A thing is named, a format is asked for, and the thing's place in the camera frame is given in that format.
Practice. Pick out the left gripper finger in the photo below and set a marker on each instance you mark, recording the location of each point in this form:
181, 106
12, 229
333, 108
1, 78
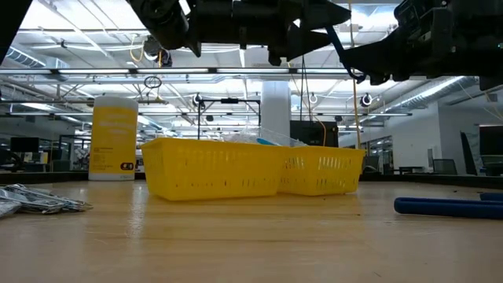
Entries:
298, 43
322, 13

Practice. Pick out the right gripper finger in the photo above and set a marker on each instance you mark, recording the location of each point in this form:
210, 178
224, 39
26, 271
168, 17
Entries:
383, 72
377, 49

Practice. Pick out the green white bagged toothbrush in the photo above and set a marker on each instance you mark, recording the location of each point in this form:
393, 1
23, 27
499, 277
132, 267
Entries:
267, 141

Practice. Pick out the yellow slotted plastic basket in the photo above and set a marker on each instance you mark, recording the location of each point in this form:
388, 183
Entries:
322, 173
212, 173

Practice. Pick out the packaged silver nail clipper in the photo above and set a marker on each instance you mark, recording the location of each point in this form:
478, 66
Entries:
59, 202
31, 204
8, 208

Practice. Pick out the white building column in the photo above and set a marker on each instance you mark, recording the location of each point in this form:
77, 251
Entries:
275, 114

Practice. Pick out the black screen on stand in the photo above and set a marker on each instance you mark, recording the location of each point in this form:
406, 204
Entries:
314, 133

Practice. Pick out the black desk monitor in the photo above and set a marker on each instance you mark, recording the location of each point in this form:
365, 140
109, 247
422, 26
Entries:
491, 139
24, 144

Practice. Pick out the grey office chair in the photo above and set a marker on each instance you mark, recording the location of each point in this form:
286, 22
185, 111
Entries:
445, 167

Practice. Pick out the dark leaning panel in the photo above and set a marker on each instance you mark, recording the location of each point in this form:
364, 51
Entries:
469, 157

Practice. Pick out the long ceiling light bar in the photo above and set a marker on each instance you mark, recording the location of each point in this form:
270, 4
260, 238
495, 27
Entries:
165, 114
98, 71

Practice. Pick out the yellow wipes canister white lid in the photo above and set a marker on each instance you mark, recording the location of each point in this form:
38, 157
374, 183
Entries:
113, 137

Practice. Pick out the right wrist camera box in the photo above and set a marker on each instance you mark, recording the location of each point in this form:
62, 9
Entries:
412, 13

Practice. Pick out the silver ceiling air duct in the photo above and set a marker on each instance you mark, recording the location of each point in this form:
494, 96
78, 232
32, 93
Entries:
432, 94
31, 59

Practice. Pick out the black metal frame stand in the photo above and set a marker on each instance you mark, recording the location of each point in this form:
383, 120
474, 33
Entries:
229, 101

